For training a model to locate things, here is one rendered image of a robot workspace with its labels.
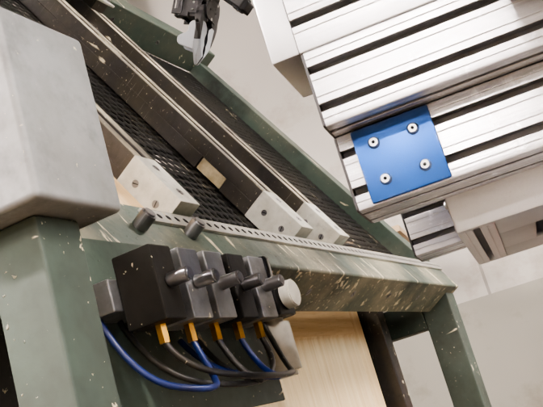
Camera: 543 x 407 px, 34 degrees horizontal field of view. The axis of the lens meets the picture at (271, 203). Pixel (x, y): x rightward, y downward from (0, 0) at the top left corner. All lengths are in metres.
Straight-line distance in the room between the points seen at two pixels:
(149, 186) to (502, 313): 3.33
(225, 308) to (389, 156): 0.30
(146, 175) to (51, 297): 0.76
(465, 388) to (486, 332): 1.91
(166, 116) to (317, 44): 1.13
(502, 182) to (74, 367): 0.54
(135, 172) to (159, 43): 1.56
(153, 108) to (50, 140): 1.34
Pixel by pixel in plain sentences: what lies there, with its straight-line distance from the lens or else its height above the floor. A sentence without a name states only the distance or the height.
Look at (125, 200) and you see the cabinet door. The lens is 1.46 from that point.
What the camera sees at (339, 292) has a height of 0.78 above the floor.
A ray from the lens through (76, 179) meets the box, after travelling 0.79.
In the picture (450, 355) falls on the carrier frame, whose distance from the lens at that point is 2.75.
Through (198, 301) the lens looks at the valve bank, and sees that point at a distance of 1.07.
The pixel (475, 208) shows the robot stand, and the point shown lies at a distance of 1.05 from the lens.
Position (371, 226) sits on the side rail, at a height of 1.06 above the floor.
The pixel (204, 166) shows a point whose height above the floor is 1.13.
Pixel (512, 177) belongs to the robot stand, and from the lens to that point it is 1.06.
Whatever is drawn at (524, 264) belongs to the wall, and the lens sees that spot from 4.67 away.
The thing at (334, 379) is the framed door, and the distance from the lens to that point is 2.31.
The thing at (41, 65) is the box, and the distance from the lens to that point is 0.82.
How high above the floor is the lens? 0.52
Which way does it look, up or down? 14 degrees up
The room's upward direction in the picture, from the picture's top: 16 degrees counter-clockwise
